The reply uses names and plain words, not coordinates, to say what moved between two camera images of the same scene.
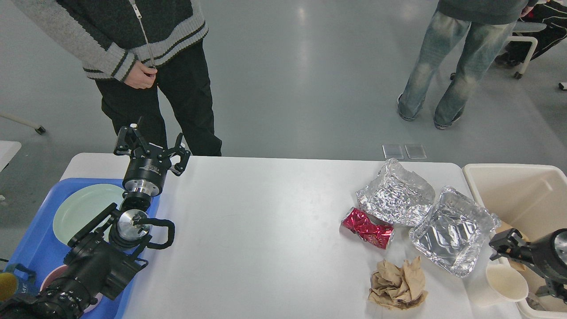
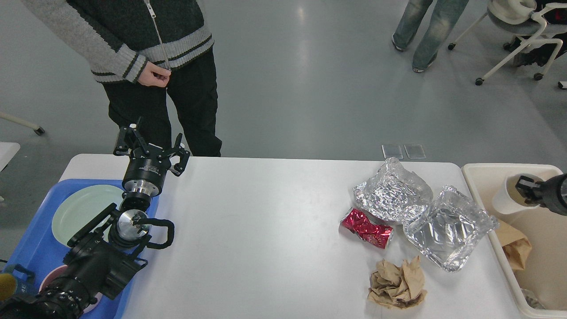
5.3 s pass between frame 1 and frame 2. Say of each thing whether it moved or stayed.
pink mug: stayed
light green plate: stayed
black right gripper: moved
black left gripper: stayed
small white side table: stayed
